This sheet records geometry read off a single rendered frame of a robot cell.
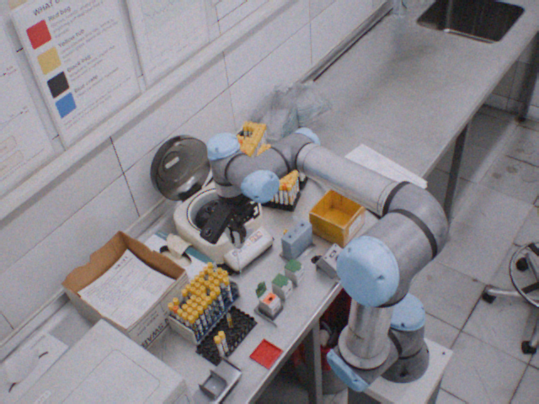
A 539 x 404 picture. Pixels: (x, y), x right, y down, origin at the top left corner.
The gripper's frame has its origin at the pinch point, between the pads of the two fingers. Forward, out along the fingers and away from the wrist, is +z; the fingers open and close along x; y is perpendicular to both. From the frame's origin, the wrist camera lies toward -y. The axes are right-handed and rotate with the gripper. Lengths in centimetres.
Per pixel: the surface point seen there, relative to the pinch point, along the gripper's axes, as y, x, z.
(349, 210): 46, -3, 22
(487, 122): 223, 29, 111
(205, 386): -27.9, -12.9, 21.8
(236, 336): -11.3, -7.1, 23.7
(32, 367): -56, 27, 19
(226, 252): 6.1, 13.8, 19.1
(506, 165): 196, 2, 112
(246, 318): -5.5, -5.5, 23.1
